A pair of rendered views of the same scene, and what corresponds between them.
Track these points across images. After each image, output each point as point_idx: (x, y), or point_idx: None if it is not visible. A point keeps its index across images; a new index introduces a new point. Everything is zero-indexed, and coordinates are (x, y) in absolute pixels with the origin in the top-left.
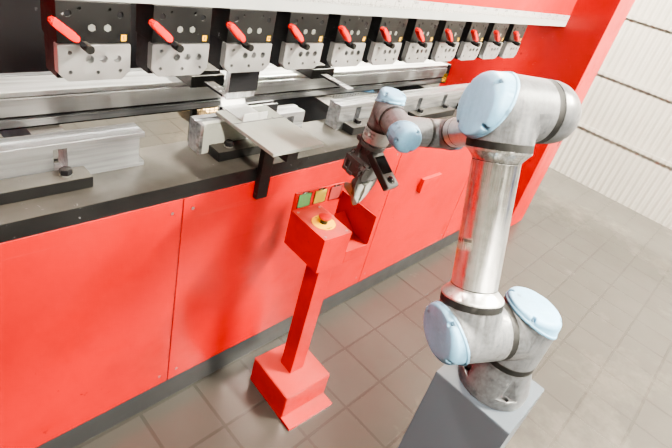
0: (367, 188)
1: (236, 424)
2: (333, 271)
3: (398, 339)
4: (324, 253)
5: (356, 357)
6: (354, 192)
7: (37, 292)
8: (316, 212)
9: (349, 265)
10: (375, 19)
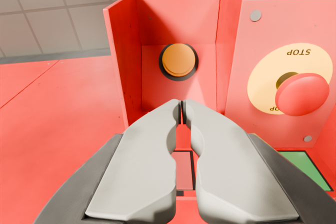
0: (143, 159)
1: None
2: (95, 71)
3: None
4: None
5: None
6: (276, 153)
7: None
8: (260, 124)
9: (70, 72)
10: None
